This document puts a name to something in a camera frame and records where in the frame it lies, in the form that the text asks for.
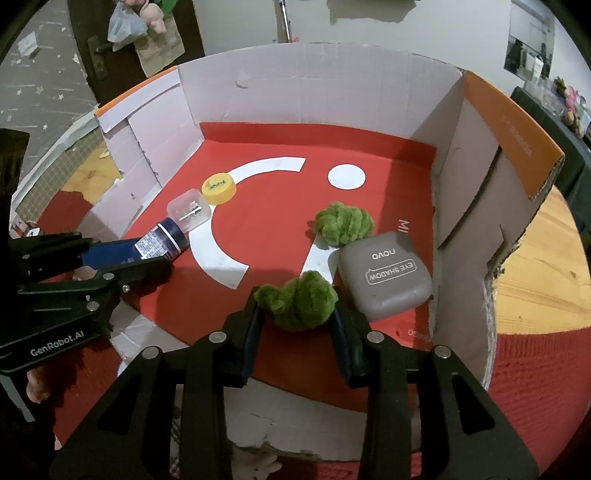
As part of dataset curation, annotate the orange cardboard box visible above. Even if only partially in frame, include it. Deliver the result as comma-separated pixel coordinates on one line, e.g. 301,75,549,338
81,41,566,462

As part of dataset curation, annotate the dark brown door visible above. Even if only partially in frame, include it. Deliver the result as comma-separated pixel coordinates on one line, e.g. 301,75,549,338
67,0,206,109

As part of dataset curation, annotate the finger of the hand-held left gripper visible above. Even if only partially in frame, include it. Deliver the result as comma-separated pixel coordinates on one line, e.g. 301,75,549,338
9,232,100,280
16,255,174,305

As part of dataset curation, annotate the brown paper bag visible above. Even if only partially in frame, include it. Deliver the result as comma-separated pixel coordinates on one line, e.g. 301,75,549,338
135,18,185,78

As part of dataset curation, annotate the blue glitter bottle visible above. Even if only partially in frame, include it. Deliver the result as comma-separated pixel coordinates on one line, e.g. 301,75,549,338
81,218,189,268

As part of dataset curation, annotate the person's left hand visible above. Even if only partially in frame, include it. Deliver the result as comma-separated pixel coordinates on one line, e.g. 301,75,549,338
25,367,51,403

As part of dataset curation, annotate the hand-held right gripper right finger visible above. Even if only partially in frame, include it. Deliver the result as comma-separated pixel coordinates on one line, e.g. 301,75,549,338
330,307,541,480

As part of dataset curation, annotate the green yarn pompom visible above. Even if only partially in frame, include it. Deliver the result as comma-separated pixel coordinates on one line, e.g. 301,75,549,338
254,271,338,333
308,202,376,245

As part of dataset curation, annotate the row of small figurines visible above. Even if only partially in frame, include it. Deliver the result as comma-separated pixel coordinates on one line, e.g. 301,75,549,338
526,74,591,148

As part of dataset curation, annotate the green cloth table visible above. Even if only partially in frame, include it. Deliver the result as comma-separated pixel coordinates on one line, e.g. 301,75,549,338
510,88,591,217

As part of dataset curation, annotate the grey eyeshadow case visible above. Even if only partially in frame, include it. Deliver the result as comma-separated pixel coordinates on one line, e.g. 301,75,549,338
338,232,434,321

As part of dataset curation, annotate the clear plastic box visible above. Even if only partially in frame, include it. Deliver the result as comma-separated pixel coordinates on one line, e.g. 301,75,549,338
166,189,213,234

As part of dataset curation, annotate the pink plush toy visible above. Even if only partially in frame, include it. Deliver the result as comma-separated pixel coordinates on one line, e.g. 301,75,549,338
122,0,168,34

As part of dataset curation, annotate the red knitted mat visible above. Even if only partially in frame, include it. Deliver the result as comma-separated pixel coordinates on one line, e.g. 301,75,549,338
9,189,591,480

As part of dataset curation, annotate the yellow bottle cap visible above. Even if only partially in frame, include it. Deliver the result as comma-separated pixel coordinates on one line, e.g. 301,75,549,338
201,172,238,206

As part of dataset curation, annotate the clear plastic bag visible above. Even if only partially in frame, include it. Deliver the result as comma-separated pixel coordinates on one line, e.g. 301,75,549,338
107,2,149,52

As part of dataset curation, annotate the red tipped stick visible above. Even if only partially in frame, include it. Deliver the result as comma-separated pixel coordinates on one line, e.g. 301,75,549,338
277,0,296,43

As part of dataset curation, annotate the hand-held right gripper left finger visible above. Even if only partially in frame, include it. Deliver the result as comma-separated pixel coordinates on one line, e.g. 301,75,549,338
48,286,266,480

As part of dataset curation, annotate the wall poster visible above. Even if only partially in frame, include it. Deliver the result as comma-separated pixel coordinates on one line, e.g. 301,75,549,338
504,0,556,78

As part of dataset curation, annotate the door handle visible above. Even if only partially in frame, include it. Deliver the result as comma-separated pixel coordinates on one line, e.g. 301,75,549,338
87,37,112,77

